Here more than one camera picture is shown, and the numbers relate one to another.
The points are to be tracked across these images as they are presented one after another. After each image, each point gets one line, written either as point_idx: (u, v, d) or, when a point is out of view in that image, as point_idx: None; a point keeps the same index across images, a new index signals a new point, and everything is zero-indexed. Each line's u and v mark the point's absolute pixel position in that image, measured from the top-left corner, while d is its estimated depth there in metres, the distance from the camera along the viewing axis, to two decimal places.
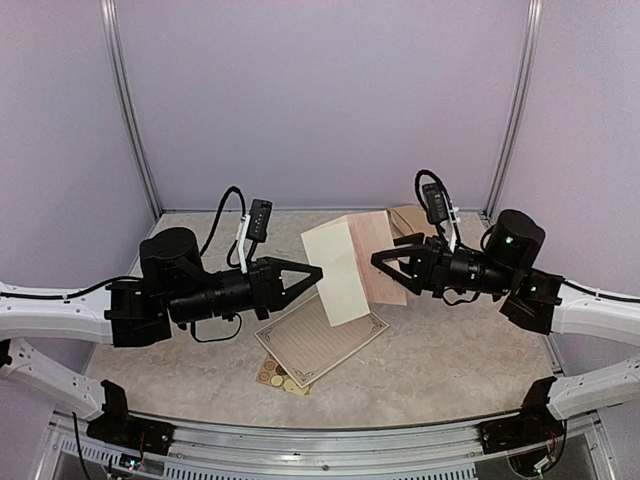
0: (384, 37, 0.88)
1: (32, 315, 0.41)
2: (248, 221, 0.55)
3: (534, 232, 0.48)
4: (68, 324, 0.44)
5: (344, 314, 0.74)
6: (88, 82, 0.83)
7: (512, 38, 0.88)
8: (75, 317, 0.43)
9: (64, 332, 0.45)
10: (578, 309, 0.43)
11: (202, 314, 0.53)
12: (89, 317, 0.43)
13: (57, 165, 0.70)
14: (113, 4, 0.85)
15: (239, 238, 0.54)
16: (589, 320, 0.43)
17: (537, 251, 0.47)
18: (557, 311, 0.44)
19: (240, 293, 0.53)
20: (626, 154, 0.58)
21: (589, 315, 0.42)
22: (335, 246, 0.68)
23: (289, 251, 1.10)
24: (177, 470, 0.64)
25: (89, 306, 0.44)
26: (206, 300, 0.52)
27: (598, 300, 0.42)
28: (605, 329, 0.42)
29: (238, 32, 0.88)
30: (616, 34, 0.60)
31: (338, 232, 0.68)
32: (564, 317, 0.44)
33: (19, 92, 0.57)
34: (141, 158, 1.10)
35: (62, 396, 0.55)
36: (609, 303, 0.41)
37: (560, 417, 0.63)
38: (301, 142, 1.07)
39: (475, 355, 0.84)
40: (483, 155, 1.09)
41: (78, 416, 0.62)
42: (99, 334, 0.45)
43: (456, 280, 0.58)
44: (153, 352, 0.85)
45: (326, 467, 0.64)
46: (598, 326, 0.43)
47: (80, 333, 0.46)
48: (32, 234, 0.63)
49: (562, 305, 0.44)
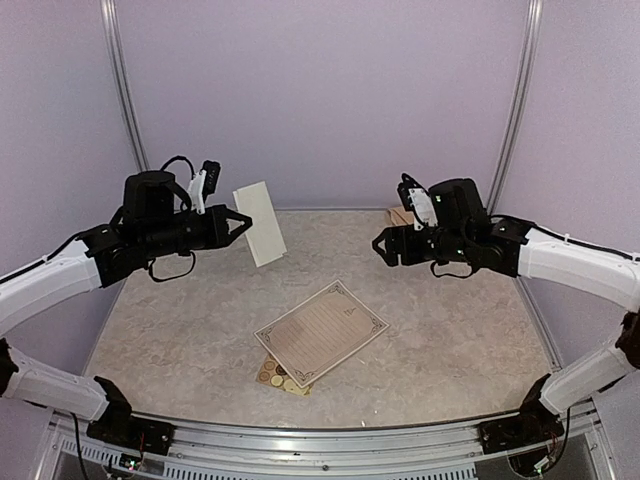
0: (384, 38, 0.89)
1: (26, 285, 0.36)
2: (203, 176, 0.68)
3: (463, 183, 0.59)
4: (59, 282, 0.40)
5: (260, 248, 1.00)
6: (88, 81, 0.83)
7: (512, 37, 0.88)
8: (66, 269, 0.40)
9: (53, 298, 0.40)
10: (545, 252, 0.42)
11: (172, 247, 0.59)
12: (79, 262, 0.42)
13: (57, 165, 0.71)
14: (112, 3, 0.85)
15: (196, 194, 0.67)
16: (561, 267, 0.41)
17: (469, 194, 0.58)
18: (524, 251, 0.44)
19: (199, 226, 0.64)
20: (626, 153, 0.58)
21: (552, 258, 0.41)
22: (256, 200, 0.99)
23: (289, 251, 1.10)
24: (178, 470, 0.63)
25: (68, 256, 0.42)
26: (175, 235, 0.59)
27: (567, 243, 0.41)
28: (573, 277, 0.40)
29: (238, 31, 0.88)
30: (616, 33, 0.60)
31: (256, 192, 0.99)
32: (529, 258, 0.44)
33: (19, 92, 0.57)
34: (141, 158, 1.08)
35: (69, 396, 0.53)
36: (579, 246, 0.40)
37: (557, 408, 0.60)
38: (301, 141, 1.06)
39: (475, 355, 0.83)
40: (484, 155, 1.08)
41: (84, 417, 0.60)
42: (89, 277, 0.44)
43: (425, 247, 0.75)
44: (154, 352, 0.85)
45: (326, 467, 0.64)
46: (566, 273, 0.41)
47: (69, 291, 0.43)
48: (34, 234, 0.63)
49: (529, 245, 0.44)
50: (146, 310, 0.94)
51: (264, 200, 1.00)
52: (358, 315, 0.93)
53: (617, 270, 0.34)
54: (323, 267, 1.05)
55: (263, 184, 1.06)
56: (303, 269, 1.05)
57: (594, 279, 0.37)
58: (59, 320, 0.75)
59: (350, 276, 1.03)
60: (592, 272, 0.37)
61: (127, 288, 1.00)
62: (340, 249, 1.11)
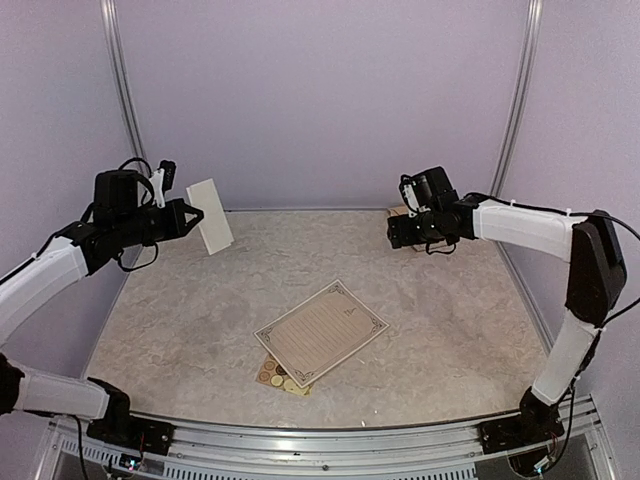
0: (383, 38, 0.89)
1: (26, 282, 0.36)
2: (161, 174, 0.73)
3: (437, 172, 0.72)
4: (52, 277, 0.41)
5: (211, 240, 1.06)
6: (88, 81, 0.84)
7: (512, 37, 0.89)
8: (58, 262, 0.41)
9: (50, 292, 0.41)
10: (491, 212, 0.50)
11: (140, 236, 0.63)
12: (68, 253, 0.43)
13: (57, 165, 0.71)
14: (112, 3, 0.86)
15: (154, 187, 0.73)
16: (505, 226, 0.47)
17: (439, 178, 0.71)
18: (475, 214, 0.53)
19: (158, 217, 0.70)
20: (626, 152, 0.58)
21: (500, 218, 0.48)
22: (208, 197, 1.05)
23: (289, 251, 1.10)
24: (177, 470, 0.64)
25: (54, 251, 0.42)
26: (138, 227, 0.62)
27: (510, 206, 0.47)
28: (519, 234, 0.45)
29: (238, 31, 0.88)
30: (615, 33, 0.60)
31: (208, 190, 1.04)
32: (481, 220, 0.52)
33: (20, 93, 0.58)
34: (141, 157, 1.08)
35: (76, 392, 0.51)
36: (520, 208, 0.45)
37: (546, 399, 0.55)
38: (301, 141, 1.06)
39: (475, 355, 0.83)
40: (484, 155, 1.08)
41: (91, 417, 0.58)
42: (77, 266, 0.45)
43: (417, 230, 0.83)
44: (154, 352, 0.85)
45: (326, 467, 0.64)
46: (512, 231, 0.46)
47: (62, 283, 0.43)
48: (34, 234, 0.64)
49: (478, 209, 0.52)
50: (146, 310, 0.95)
51: (214, 199, 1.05)
52: (358, 315, 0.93)
53: (550, 222, 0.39)
54: (324, 267, 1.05)
55: (211, 180, 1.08)
56: (303, 269, 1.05)
57: (533, 233, 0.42)
58: (59, 320, 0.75)
59: (350, 276, 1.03)
60: (532, 227, 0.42)
61: (127, 288, 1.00)
62: (340, 249, 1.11)
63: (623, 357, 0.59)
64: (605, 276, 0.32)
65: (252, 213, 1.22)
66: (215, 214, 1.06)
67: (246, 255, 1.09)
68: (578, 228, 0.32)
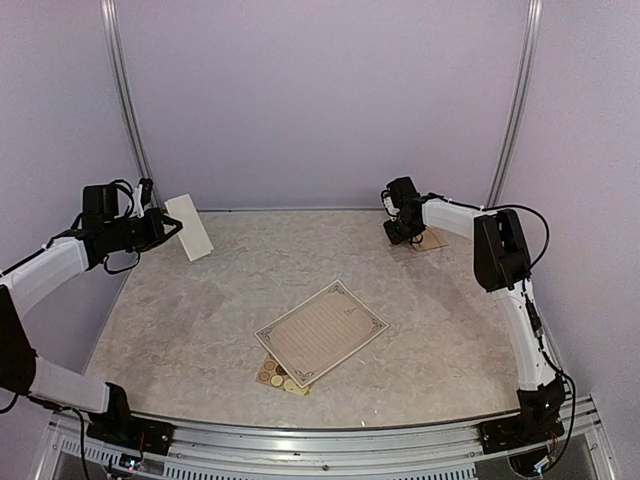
0: (383, 37, 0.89)
1: (42, 265, 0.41)
2: (140, 189, 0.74)
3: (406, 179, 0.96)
4: (61, 265, 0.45)
5: (191, 249, 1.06)
6: (88, 80, 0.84)
7: (513, 37, 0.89)
8: (65, 251, 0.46)
9: (58, 279, 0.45)
10: (434, 205, 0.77)
11: (117, 247, 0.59)
12: (72, 244, 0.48)
13: (57, 165, 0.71)
14: (112, 3, 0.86)
15: (134, 199, 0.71)
16: (440, 215, 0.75)
17: (410, 181, 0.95)
18: (424, 206, 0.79)
19: (140, 226, 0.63)
20: (626, 152, 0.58)
21: (438, 210, 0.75)
22: (184, 209, 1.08)
23: (288, 252, 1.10)
24: (177, 470, 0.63)
25: (59, 243, 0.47)
26: (123, 234, 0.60)
27: (446, 203, 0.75)
28: (448, 221, 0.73)
29: (238, 31, 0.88)
30: (616, 32, 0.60)
31: (184, 204, 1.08)
32: (427, 211, 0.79)
33: (20, 93, 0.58)
34: (141, 158, 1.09)
35: (79, 382, 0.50)
36: (451, 205, 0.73)
37: (520, 383, 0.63)
38: (300, 140, 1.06)
39: (475, 355, 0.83)
40: (484, 156, 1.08)
41: (98, 411, 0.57)
42: (80, 258, 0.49)
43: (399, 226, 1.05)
44: (154, 352, 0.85)
45: (326, 467, 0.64)
46: (444, 219, 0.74)
47: (68, 273, 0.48)
48: (34, 233, 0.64)
49: (426, 203, 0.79)
50: (146, 310, 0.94)
51: (190, 211, 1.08)
52: (357, 315, 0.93)
53: (468, 215, 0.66)
54: (323, 267, 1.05)
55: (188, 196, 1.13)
56: (303, 269, 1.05)
57: (456, 221, 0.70)
58: (59, 320, 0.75)
59: (350, 276, 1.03)
60: (456, 217, 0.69)
61: (126, 288, 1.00)
62: (339, 249, 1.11)
63: (622, 357, 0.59)
64: (495, 255, 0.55)
65: (251, 213, 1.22)
66: (192, 223, 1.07)
67: (246, 255, 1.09)
68: (480, 222, 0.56)
